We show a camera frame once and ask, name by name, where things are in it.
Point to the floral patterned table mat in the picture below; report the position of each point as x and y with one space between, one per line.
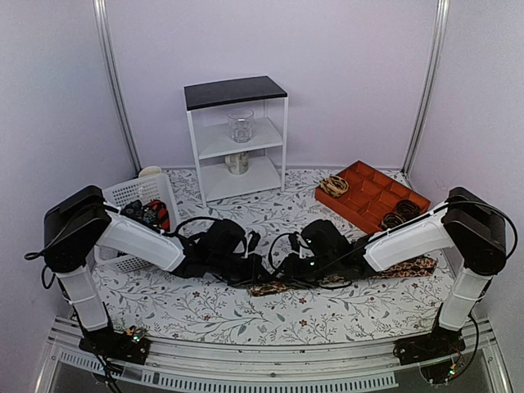
205 309

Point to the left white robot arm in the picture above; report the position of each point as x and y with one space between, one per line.
85 220

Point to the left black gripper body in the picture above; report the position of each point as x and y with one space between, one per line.
237 274

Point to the aluminium corner post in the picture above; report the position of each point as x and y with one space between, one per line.
437 44
104 36

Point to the orange divided organizer tray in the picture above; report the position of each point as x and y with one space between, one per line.
371 196

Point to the red black striped tie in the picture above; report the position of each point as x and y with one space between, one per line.
162 214

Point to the dark blue floral tie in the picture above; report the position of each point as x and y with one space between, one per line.
141 213

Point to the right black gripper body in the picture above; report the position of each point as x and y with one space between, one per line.
310 273

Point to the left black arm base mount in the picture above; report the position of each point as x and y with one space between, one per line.
130 346

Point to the cream mug behind basket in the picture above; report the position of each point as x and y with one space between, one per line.
150 171

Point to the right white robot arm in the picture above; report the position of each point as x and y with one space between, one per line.
463 221

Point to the clear drinking glass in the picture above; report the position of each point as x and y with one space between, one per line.
241 123

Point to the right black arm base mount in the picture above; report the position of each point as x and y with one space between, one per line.
434 345

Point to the white perforated plastic basket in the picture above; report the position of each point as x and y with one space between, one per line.
155 187

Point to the rolled beige striped tie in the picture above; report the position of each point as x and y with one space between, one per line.
335 186

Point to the right aluminium corner post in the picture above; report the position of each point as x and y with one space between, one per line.
437 44

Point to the left aluminium corner post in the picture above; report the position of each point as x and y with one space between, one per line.
104 36

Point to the white shelf with black top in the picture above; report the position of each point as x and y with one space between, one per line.
207 108

